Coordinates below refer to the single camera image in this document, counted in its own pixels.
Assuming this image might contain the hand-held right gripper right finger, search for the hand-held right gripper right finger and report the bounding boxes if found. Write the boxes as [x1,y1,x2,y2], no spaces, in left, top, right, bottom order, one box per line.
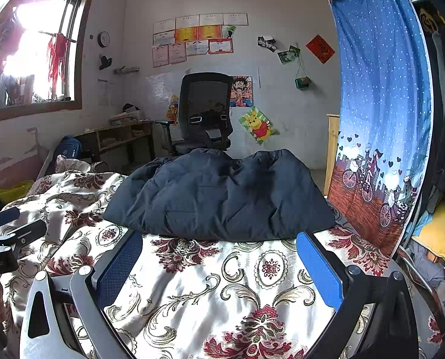
[296,229,421,359]

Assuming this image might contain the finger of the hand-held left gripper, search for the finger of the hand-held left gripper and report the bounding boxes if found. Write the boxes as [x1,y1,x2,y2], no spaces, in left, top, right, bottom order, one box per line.
[0,219,47,249]
[0,206,21,229]

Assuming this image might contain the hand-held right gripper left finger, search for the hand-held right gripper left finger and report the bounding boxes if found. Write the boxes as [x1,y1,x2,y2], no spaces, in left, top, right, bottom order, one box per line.
[19,229,144,359]

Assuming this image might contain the navy puffer jacket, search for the navy puffer jacket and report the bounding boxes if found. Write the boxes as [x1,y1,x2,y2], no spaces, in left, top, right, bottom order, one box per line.
[103,148,336,242]

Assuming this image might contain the dark hanging clothes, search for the dark hanging clothes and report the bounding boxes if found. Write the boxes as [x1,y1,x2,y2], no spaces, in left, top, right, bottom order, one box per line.
[410,0,445,203]

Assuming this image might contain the yellow plastic bin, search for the yellow plastic bin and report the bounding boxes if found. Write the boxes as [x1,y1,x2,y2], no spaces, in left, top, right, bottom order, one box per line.
[0,179,34,203]

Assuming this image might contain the blue backpack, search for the blue backpack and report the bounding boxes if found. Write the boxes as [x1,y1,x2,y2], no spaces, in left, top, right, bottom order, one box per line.
[54,136,84,159]

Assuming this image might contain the floral satin blanket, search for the floral satin blanket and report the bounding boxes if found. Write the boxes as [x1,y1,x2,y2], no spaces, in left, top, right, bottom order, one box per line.
[0,157,444,359]

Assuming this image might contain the light wooden cabinet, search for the light wooden cabinet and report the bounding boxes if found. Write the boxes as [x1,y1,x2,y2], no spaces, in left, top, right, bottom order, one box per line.
[324,113,343,195]

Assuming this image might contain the yellow cloth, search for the yellow cloth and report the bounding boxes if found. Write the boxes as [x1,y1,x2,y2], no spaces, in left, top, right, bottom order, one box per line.
[411,202,445,281]

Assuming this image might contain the wooden desk with shelves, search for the wooden desk with shelves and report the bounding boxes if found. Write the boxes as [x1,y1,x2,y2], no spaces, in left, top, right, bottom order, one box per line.
[74,120,156,165]

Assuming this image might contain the stack of papers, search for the stack of papers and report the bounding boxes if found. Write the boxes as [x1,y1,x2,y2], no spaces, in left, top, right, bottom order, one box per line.
[109,110,141,126]

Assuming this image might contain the wood-framed window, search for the wood-framed window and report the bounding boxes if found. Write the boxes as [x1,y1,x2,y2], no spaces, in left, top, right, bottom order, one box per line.
[0,0,103,126]

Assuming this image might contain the green hanging purse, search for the green hanging purse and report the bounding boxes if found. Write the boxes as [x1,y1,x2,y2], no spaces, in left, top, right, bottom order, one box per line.
[294,54,313,91]

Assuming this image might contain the black mesh office chair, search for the black mesh office chair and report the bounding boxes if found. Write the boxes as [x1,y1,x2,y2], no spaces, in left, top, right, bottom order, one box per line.
[154,72,234,156]

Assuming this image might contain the blue printed curtain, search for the blue printed curtain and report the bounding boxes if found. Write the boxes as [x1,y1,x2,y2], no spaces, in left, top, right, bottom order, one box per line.
[324,0,435,258]

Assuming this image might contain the yellow bear wall poster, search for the yellow bear wall poster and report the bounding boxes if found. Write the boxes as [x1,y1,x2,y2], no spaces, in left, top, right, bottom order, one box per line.
[239,107,279,145]

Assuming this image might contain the white paper sheet on wall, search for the white paper sheet on wall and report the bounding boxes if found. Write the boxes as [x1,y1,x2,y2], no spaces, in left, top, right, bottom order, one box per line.
[97,78,109,107]

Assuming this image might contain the cartoon wall sticker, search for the cartoon wall sticker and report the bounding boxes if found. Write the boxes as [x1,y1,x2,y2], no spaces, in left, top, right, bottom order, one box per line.
[166,93,180,126]

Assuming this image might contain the anime wall poster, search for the anime wall poster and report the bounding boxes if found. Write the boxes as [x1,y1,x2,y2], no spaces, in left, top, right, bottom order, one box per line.
[230,76,254,108]

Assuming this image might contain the green wall photos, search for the green wall photos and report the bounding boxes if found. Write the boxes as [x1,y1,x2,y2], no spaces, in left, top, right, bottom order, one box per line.
[277,45,302,64]

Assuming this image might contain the red paper wall decoration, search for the red paper wall decoration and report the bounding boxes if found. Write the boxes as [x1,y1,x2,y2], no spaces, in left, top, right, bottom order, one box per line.
[305,34,336,64]

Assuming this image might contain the group of wall certificates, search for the group of wall certificates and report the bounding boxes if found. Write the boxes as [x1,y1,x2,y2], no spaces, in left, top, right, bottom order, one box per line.
[152,13,249,69]

